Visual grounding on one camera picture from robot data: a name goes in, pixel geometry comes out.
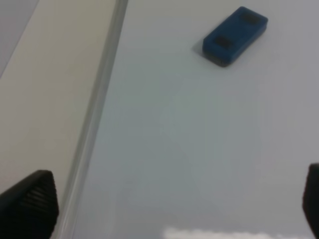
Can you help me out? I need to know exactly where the blue whiteboard eraser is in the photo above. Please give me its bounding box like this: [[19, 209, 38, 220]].
[[202, 6, 268, 67]]

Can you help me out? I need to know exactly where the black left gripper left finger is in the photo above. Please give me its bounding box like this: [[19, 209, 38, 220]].
[[0, 170, 59, 239]]

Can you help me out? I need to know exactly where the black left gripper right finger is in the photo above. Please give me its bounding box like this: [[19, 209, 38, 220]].
[[303, 163, 319, 237]]

